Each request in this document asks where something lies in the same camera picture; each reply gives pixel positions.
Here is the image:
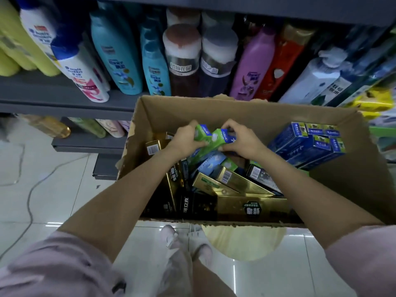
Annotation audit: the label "person's right shoe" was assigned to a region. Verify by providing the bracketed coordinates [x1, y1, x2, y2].
[189, 225, 213, 266]

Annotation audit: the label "red orange bottle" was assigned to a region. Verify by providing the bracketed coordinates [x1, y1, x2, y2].
[253, 24, 316, 101]

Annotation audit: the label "person's light trousers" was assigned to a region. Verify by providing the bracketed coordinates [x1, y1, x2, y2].
[156, 244, 237, 297]

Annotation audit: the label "person's right forearm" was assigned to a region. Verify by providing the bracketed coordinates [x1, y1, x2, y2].
[257, 148, 384, 250]

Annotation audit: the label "white pump bottle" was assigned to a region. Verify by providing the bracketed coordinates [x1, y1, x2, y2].
[278, 47, 349, 105]

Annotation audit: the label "pile of toothpaste boxes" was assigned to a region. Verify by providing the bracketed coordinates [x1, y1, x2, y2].
[144, 122, 347, 223]

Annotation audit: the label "olive green bottle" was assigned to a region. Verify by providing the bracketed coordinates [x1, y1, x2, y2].
[67, 117, 107, 139]

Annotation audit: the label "person's pink right sleeve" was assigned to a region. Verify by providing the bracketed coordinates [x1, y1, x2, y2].
[325, 225, 396, 297]

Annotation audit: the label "large teal shampoo bottle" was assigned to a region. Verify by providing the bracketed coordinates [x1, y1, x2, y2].
[90, 9, 144, 96]

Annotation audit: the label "white bottle pink label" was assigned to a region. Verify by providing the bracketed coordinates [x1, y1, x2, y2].
[79, 43, 111, 92]

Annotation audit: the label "brown cardboard box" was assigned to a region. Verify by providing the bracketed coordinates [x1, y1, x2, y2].
[116, 94, 396, 228]

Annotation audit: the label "round light wooden stool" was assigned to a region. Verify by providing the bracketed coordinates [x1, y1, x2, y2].
[201, 225, 288, 262]

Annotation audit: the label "white-lidded dark jar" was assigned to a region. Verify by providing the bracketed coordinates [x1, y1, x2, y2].
[199, 25, 239, 98]
[201, 10, 236, 28]

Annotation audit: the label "person's right hand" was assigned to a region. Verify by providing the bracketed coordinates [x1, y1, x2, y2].
[218, 118, 268, 161]

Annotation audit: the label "white bottle yellow label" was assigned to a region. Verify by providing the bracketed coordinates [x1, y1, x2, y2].
[14, 0, 62, 64]

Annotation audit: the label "pink shampoo bottle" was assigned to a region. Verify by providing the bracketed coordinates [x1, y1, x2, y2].
[229, 26, 276, 101]

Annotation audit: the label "brown-lidded dark jar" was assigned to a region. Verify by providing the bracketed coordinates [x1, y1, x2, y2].
[166, 7, 202, 28]
[163, 24, 202, 97]

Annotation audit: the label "small teal shampoo bottle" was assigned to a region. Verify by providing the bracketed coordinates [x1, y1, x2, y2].
[139, 15, 165, 50]
[141, 40, 172, 96]

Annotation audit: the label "gold bottle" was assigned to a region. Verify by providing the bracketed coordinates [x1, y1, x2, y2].
[18, 114, 71, 139]

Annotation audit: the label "dark grey shelf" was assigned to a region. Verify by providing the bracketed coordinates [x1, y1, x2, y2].
[71, 0, 396, 27]

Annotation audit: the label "cluster of dark blue bottles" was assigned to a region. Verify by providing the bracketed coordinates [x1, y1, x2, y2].
[311, 26, 396, 108]

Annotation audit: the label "pale pink bottle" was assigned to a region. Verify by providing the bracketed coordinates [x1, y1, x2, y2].
[95, 119, 126, 138]

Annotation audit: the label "green and blue toothpaste box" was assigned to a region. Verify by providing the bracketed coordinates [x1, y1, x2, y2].
[189, 128, 237, 166]
[187, 124, 213, 166]

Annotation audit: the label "person's left forearm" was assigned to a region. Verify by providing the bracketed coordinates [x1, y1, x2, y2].
[57, 148, 186, 263]

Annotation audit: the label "person's left hand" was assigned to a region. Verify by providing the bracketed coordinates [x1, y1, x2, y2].
[167, 120, 210, 161]

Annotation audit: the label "grey floor cable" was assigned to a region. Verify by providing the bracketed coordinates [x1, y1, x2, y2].
[0, 153, 90, 260]

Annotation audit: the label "person's left shoe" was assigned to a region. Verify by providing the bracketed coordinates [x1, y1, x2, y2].
[159, 225, 182, 250]

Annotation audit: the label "yellow plastic bottle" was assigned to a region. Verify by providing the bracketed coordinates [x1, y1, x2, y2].
[0, 49, 21, 77]
[0, 31, 38, 71]
[0, 0, 61, 77]

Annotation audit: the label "person's shoe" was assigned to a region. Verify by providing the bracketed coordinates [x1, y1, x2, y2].
[159, 225, 182, 250]
[189, 225, 213, 266]

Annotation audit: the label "white bottle blue cap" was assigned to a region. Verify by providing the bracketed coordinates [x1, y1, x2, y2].
[50, 26, 111, 104]

